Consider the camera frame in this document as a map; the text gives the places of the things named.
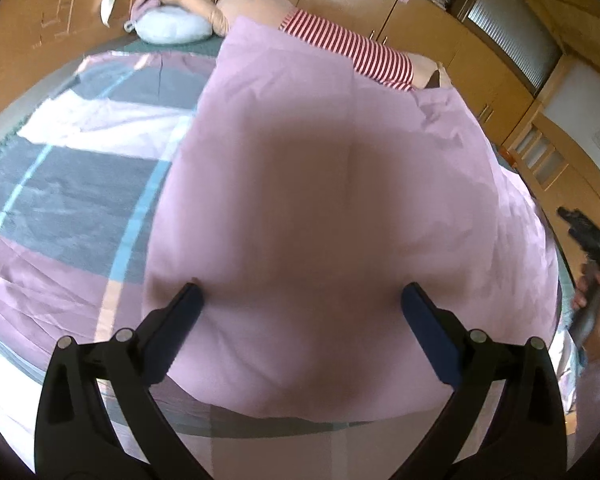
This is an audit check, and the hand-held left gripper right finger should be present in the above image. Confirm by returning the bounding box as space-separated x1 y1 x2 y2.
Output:
401 282 567 480

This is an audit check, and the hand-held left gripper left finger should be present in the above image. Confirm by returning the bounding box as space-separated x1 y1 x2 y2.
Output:
34 283 214 480

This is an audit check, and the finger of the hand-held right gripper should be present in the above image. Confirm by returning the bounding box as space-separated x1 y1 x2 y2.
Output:
556 206 600 251

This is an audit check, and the large pink garment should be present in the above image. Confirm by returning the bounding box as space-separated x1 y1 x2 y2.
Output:
142 16 563 421

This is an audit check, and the wooden glass-door cabinet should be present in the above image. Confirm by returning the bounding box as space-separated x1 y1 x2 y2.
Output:
500 109 600 241

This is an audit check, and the plaid blanket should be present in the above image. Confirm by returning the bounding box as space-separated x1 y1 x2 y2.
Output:
0 40 581 480

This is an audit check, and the grey window blind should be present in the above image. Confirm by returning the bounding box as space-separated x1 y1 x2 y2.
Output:
466 0 564 94

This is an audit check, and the wooden wardrobe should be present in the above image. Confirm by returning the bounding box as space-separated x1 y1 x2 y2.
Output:
200 0 537 147

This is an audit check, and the white pillow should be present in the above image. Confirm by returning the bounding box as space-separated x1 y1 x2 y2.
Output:
129 6 216 46

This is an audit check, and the wooden headboard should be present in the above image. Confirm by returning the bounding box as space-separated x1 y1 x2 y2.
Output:
0 0 222 132

